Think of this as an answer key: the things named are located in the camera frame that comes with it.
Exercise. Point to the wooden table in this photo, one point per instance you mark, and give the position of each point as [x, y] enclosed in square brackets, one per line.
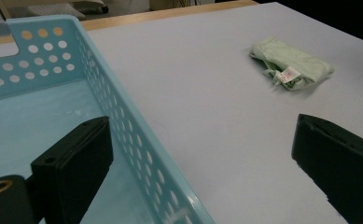
[170, 14]

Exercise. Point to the light green cloth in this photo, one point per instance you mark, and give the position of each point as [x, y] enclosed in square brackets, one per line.
[294, 59]

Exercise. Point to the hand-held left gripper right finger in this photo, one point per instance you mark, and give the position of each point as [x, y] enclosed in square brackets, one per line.
[341, 161]

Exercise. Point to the white chair base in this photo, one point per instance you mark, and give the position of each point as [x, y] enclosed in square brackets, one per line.
[90, 7]

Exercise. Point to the white table cover sheet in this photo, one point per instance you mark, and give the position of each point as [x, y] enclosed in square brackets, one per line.
[216, 124]

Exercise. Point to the light blue perforated plastic basket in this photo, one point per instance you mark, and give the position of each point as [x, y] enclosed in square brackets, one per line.
[20, 124]

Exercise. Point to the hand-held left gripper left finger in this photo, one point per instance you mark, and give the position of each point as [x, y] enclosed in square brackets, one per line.
[73, 161]

